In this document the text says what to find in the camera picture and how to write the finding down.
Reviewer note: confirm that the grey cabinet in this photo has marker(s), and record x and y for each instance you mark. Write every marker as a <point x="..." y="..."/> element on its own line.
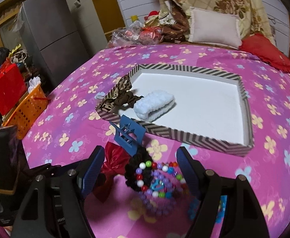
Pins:
<point x="88" y="17"/>

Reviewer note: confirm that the white pillow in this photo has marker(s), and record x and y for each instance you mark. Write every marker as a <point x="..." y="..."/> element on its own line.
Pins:
<point x="214" y="27"/>

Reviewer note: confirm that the clear plastic bag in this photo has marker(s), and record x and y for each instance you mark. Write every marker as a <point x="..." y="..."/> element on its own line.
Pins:
<point x="125" y="36"/>

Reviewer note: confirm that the red gift bag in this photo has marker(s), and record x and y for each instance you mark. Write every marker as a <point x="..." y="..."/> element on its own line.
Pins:
<point x="8" y="86"/>

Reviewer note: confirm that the striped cardboard box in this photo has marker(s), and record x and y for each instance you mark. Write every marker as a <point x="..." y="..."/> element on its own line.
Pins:
<point x="197" y="104"/>

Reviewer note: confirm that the brown patterned quilt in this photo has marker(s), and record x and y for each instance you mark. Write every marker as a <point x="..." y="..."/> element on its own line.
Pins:
<point x="174" y="29"/>

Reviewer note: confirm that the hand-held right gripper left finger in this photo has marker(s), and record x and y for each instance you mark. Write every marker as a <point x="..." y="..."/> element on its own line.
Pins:
<point x="93" y="171"/>

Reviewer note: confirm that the black scrunchie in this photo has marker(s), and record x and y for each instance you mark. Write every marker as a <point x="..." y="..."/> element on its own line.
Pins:
<point x="140" y="156"/>

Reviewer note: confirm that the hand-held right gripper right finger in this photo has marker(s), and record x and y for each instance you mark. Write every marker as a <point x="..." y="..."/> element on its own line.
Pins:
<point x="187" y="171"/>

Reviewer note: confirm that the blue hair claw clip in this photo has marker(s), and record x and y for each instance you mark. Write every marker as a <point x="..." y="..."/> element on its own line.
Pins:
<point x="129" y="133"/>

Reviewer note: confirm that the brown scrunchie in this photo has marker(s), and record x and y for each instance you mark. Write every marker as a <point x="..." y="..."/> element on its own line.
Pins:
<point x="129" y="99"/>

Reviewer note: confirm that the grey refrigerator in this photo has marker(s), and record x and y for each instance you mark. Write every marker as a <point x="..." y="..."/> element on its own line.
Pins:
<point x="48" y="29"/>

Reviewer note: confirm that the yellow bottle cap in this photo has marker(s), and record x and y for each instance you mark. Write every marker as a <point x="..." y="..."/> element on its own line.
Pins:
<point x="134" y="18"/>

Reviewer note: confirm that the pink floral bedsheet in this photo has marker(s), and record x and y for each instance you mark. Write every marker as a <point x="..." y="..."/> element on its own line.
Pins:
<point x="271" y="129"/>

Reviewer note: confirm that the orange plastic basket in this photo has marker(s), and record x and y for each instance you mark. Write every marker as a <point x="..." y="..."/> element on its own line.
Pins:
<point x="28" y="109"/>

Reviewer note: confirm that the leopard print hair bow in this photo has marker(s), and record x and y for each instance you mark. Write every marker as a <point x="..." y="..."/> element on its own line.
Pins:
<point x="122" y="84"/>

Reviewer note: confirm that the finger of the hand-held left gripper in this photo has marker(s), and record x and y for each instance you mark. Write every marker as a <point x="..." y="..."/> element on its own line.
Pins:
<point x="43" y="169"/>

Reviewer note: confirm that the red satin hair bow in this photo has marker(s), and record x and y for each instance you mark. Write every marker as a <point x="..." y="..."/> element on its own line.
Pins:
<point x="115" y="158"/>

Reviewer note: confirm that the red ruffled pillow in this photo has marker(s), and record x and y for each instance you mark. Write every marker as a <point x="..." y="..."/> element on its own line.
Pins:
<point x="266" y="50"/>

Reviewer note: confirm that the light blue fuzzy scrunchie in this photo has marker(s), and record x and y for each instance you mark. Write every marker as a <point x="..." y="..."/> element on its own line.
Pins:
<point x="152" y="106"/>

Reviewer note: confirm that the red plush toy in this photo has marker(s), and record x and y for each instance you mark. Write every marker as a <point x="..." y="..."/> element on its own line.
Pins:
<point x="153" y="14"/>

